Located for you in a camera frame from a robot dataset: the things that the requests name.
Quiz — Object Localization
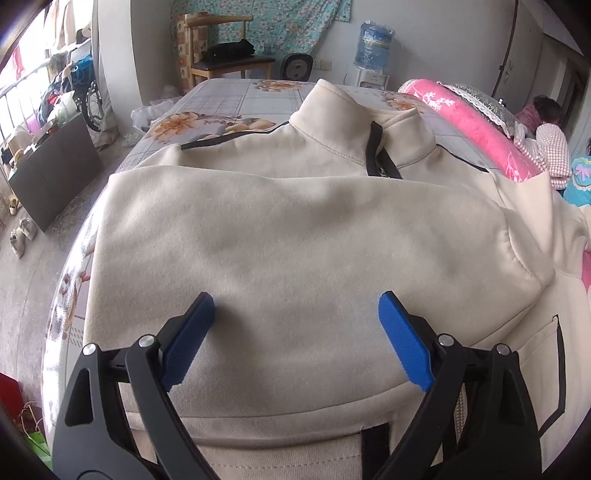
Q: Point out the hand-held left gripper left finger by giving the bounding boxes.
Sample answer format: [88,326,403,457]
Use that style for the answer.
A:
[52,292,218,480]

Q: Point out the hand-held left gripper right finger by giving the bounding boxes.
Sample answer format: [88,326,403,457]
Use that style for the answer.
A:
[378,291,542,480]

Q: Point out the beige zip jacket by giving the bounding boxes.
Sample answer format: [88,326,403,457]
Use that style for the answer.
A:
[83,78,591,480]

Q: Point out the green bag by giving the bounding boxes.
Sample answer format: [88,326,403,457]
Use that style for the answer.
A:
[24,427,52,469]

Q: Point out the red bag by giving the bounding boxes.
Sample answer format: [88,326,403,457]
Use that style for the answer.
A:
[0,373,25,418]

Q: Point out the grey cabinet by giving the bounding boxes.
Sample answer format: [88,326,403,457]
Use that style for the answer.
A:
[8,113,105,233]

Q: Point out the pink floral blanket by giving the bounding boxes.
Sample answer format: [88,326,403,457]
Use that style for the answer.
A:
[398,78,555,184]

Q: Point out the white plastic bag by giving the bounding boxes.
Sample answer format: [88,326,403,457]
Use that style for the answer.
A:
[130,98,186,140]

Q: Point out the teal patterned blanket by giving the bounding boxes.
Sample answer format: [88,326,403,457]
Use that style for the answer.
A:
[562,156,591,207]

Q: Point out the floral checked bed sheet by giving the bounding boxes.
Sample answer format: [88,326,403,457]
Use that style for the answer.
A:
[41,78,591,462]

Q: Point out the lace-covered pillow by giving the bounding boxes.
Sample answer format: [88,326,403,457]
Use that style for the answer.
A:
[442,83,522,139]

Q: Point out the wheelchair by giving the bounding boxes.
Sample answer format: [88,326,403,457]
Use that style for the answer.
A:
[68,54,110,134]

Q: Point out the white water dispenser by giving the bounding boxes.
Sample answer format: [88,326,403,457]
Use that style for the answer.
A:
[353,64,389,90]

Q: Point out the wooden chair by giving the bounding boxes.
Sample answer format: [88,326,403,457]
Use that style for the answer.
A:
[184,13,277,90]

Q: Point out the black bag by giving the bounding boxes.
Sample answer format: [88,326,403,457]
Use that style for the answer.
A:
[203,40,256,63]

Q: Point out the metal window railing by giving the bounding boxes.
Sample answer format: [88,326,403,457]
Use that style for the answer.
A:
[0,59,52,155]

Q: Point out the blue water bottle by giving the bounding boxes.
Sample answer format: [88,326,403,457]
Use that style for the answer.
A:
[355,21,396,75]

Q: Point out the teal floral curtain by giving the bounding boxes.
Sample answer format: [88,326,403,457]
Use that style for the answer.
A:
[172,0,352,57]

